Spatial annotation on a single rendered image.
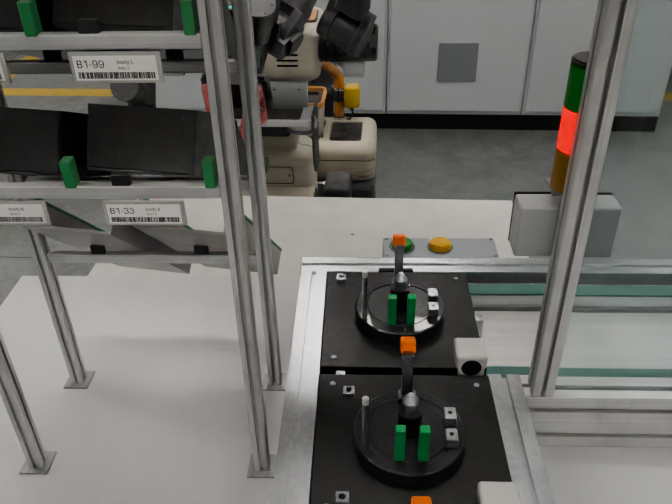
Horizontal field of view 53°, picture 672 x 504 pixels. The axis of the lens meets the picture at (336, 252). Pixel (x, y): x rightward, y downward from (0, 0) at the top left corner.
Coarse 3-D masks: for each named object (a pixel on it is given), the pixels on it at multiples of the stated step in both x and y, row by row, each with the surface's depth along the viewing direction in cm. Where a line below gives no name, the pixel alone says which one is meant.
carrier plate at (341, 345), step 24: (336, 288) 114; (360, 288) 114; (432, 288) 114; (456, 288) 113; (336, 312) 109; (456, 312) 108; (336, 336) 104; (360, 336) 104; (432, 336) 103; (456, 336) 103; (336, 360) 99; (360, 360) 99; (384, 360) 99; (432, 360) 99
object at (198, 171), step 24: (96, 120) 76; (120, 120) 76; (144, 120) 75; (168, 120) 75; (192, 120) 74; (96, 144) 77; (120, 144) 76; (144, 144) 76; (168, 144) 75; (192, 144) 75; (240, 144) 89; (96, 168) 77; (120, 168) 77; (144, 168) 76; (168, 168) 75; (192, 168) 75; (240, 168) 90
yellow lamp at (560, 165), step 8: (560, 152) 78; (560, 160) 78; (568, 160) 77; (552, 168) 81; (560, 168) 79; (552, 176) 80; (560, 176) 79; (552, 184) 81; (560, 184) 79; (560, 192) 80
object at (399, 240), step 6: (396, 234) 109; (402, 234) 109; (396, 240) 108; (402, 240) 108; (396, 246) 107; (402, 246) 107; (396, 252) 109; (402, 252) 109; (396, 258) 109; (402, 258) 109; (396, 264) 109; (402, 264) 109; (396, 270) 109; (402, 270) 109
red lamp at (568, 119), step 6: (564, 108) 76; (564, 114) 76; (570, 114) 75; (576, 114) 74; (564, 120) 76; (570, 120) 75; (564, 126) 76; (570, 126) 75; (564, 132) 76; (570, 132) 76; (558, 138) 78; (564, 138) 77; (570, 138) 76; (558, 144) 78; (564, 144) 77; (570, 144) 76; (564, 150) 77; (570, 150) 77
